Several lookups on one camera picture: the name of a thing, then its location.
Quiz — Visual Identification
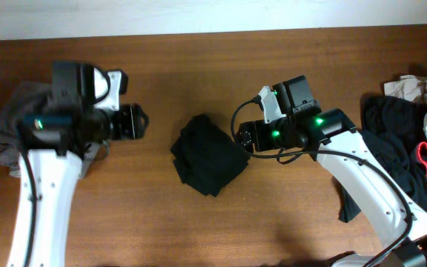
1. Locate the black logo t-shirt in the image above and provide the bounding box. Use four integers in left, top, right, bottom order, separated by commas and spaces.
171, 114, 250, 197

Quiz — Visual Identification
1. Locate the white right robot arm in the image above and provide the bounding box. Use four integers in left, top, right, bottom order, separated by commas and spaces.
231, 76, 427, 266

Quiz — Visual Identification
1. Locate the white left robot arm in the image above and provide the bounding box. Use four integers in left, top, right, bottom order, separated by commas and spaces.
7, 61, 149, 266

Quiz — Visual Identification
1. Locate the grey folded shirt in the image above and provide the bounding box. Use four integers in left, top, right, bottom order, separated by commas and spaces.
0, 81, 102, 179

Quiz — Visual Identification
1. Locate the dark teal black garment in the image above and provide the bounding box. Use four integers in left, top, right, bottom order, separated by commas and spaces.
337, 95, 427, 223

